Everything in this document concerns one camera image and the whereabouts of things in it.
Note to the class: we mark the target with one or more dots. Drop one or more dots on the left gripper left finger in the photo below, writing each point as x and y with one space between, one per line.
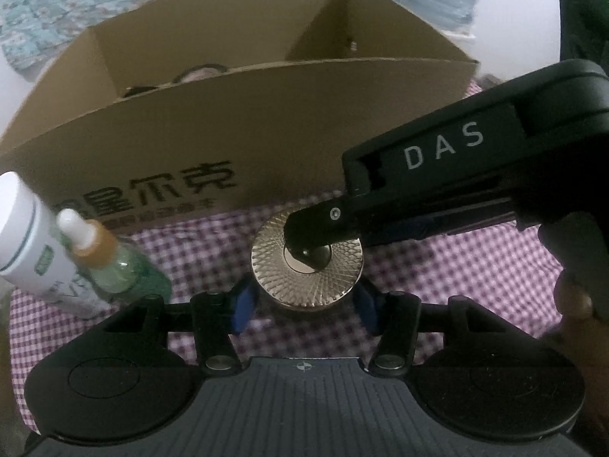
244 299

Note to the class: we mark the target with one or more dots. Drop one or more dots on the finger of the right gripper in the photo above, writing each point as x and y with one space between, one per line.
322 224

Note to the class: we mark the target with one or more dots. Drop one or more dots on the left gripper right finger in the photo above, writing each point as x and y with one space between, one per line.
365 294

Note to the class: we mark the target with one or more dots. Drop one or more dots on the gold round metal tin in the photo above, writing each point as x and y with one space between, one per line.
307 285

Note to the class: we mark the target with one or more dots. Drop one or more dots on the green dropper bottle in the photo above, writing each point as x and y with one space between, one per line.
121 272

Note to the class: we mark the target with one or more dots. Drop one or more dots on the white medicine bottle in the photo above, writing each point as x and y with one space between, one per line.
34 257

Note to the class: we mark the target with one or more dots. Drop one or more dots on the person's right hand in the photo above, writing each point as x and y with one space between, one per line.
581 297

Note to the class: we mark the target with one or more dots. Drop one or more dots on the purple checkered tablecloth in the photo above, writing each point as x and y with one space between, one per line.
505 269

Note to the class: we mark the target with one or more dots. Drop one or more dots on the brown cardboard box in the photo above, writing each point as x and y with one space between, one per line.
307 80

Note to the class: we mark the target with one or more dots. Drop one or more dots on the black tape roll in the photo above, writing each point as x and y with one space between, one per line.
200 72

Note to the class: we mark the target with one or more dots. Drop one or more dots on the black oval case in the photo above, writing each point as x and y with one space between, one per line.
136 90

